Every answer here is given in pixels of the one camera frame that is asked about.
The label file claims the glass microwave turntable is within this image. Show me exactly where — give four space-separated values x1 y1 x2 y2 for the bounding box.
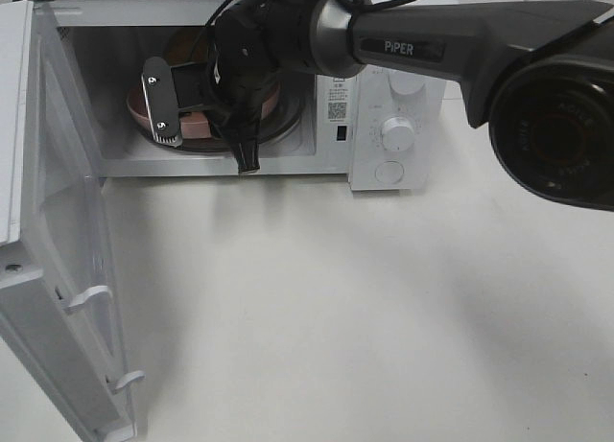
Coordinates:
138 91 304 154

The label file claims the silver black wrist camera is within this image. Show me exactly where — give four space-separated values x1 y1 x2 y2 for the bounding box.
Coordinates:
141 57 183 148

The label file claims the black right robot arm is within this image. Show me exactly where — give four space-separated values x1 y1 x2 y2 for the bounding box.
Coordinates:
173 0 613 210

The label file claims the white microwave knob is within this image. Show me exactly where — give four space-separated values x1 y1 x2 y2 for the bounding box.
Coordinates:
389 72 426 97
381 117 415 152

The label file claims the white lower microwave knob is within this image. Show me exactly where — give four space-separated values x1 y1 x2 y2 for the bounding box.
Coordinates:
381 117 415 152

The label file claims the white upper microwave knob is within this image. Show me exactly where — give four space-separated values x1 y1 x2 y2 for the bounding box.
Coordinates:
389 72 426 97

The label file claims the white round door button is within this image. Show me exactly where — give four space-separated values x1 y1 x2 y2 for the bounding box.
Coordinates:
375 161 404 185

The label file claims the white microwave oven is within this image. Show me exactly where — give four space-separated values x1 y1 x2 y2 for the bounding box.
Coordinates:
22 0 445 191

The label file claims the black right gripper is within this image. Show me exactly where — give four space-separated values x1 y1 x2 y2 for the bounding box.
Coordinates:
171 60 264 174

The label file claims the pink round plate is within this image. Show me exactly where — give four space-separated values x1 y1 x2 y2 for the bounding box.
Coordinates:
127 26 280 148

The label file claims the white microwave door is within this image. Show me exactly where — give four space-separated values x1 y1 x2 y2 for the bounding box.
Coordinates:
1 0 144 441

